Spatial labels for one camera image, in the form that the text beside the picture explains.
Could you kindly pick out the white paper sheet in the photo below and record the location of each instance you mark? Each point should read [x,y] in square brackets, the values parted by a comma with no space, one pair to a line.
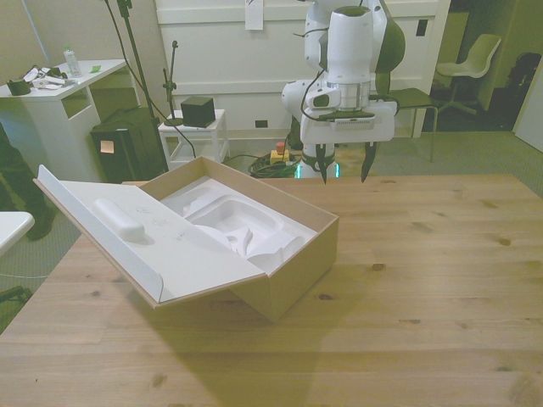
[253,15]

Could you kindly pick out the white moulded foam insert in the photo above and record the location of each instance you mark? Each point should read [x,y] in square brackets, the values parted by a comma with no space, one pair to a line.
[254,216]

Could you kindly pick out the black cube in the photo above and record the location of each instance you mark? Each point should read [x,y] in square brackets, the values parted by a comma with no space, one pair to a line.
[196,111]

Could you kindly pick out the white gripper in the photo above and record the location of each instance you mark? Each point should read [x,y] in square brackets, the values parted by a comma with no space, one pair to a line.
[382,123]

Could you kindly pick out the green sticky note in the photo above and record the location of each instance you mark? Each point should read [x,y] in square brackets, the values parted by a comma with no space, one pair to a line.
[96,68]

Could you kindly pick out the clear plastic bottle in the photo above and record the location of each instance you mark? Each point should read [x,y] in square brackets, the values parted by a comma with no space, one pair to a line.
[72,63]

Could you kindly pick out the person leg in dark trousers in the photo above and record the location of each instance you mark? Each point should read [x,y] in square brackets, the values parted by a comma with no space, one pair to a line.
[21,186]

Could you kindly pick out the brown cardboard box with lid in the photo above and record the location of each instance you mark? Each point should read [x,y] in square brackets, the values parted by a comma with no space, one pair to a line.
[297,271]

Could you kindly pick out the black equipment case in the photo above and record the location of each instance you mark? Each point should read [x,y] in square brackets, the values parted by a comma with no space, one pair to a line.
[127,148]

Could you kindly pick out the black wall switch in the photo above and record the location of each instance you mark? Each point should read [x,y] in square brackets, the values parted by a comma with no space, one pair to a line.
[422,28]

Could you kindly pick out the black bag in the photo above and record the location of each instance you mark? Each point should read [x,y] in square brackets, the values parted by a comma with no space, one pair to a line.
[522,85]

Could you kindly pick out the white plastic chair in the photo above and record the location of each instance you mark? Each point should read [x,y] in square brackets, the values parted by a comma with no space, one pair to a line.
[475,59]

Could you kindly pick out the small black stand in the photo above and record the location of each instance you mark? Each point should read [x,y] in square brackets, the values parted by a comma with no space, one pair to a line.
[171,85]

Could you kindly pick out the black wall outlet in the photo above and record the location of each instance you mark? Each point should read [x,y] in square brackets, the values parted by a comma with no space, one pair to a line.
[261,124]

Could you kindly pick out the dark chair with metal legs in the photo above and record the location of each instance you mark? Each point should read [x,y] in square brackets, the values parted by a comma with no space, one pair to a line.
[409,96]

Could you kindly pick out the white controller on desk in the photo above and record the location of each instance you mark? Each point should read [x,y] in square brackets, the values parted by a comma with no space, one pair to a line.
[46,83]

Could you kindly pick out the white desk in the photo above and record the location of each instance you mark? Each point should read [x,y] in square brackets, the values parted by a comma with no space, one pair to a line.
[46,123]

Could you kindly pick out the white door panel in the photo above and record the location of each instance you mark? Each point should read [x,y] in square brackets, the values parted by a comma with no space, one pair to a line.
[530,110]

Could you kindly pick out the white side table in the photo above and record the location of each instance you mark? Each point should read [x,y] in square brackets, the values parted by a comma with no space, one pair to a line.
[12,226]

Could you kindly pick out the tall black tripod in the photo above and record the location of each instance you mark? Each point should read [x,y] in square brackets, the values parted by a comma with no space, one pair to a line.
[136,59]

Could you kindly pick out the yellow emergency stop button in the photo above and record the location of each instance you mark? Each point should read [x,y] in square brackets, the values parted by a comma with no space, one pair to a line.
[280,153]

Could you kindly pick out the white drawer cart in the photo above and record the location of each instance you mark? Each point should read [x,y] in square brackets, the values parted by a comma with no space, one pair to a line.
[212,127]

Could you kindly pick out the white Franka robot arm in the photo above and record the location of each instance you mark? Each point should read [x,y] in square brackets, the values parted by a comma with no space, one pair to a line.
[350,46]

